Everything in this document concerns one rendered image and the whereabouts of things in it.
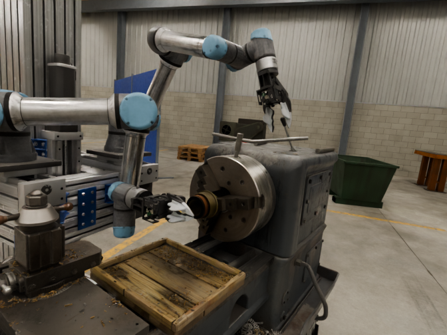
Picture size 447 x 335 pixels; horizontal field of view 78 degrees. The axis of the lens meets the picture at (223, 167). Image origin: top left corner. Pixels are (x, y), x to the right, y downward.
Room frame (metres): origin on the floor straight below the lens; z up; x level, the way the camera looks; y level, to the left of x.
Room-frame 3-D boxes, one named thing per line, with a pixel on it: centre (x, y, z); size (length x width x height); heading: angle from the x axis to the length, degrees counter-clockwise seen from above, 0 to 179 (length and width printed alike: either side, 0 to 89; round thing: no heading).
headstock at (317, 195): (1.35, -0.25, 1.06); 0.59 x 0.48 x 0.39; 145
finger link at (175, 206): (0.79, 0.12, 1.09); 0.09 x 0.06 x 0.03; 55
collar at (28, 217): (0.55, 0.38, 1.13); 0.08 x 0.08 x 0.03
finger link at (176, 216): (0.79, 0.12, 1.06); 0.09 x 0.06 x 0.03; 55
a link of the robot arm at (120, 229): (0.96, 0.34, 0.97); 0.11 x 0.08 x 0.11; 18
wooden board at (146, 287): (0.77, 0.13, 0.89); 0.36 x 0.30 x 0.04; 55
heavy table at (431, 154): (7.98, -5.95, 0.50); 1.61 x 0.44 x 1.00; 163
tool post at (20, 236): (0.55, 0.38, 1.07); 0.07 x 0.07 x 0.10; 55
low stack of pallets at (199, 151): (9.27, 0.98, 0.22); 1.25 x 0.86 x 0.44; 166
